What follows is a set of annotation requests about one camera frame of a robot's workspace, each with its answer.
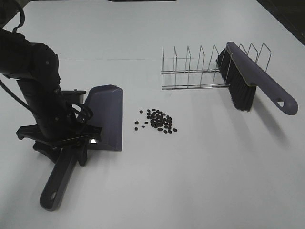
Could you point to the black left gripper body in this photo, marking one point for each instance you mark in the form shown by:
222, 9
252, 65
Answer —
69, 138

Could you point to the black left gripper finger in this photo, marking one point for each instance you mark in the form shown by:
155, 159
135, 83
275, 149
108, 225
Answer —
81, 153
51, 152

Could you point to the purple plastic dustpan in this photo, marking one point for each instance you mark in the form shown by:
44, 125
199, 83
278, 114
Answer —
106, 102

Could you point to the pile of coffee beans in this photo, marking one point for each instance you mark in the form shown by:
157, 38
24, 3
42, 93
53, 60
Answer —
156, 119

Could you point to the purple hand brush black bristles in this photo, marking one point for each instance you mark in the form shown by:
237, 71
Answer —
243, 76

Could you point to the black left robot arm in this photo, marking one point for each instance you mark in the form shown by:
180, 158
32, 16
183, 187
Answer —
61, 117

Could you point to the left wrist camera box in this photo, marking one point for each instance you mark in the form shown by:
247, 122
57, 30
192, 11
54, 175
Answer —
74, 96

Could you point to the chrome wire rack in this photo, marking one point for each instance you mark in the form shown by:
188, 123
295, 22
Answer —
197, 70

